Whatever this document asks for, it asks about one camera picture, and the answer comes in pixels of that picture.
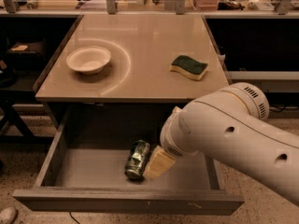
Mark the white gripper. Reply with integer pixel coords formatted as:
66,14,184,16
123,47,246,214
143,106,198,180

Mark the black side table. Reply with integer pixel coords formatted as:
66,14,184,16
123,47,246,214
0,38,53,144

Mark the green soda can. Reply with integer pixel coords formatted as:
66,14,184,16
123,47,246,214
124,140,150,180

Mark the white paper bowl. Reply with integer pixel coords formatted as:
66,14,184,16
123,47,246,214
66,46,111,75

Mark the white shoe tip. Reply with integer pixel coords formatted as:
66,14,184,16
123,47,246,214
0,207,18,224

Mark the green yellow sponge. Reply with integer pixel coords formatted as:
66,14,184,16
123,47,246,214
170,55,207,81

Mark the grey open drawer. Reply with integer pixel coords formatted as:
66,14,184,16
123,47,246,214
13,104,244,216

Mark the grey cabinet with beige top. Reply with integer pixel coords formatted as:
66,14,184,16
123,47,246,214
35,13,228,125

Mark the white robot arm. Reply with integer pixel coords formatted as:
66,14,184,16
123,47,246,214
144,82,299,205

